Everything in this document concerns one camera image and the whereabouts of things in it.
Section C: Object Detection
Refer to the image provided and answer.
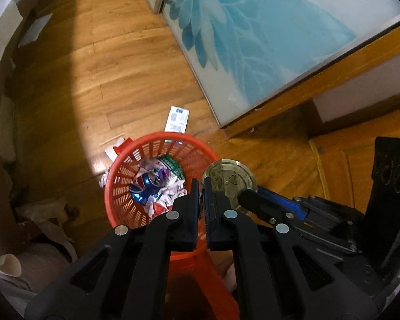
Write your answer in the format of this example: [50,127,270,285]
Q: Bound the white paper ball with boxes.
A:
[147,180,188,220]

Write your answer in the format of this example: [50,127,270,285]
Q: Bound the purple foil snack wrapper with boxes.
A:
[154,168,171,184]

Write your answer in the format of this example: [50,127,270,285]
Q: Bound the red white wrapper on floor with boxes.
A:
[105,137,133,162]

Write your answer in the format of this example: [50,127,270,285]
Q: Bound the floral sliding wardrobe door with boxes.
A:
[147,0,400,126]

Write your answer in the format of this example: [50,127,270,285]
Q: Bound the person's grey trouser leg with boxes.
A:
[6,242,78,293]

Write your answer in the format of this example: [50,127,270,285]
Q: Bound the red plastic stool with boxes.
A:
[164,251,240,319]

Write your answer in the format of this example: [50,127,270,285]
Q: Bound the red plastic trash basket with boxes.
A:
[104,131,221,261]

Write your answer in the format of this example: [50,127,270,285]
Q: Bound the gold metal can lid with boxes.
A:
[201,159,257,214]

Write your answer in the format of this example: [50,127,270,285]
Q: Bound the crushed blue soda can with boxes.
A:
[129,171,162,206]

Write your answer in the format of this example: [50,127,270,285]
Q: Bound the white paper card on floor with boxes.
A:
[164,106,190,134]

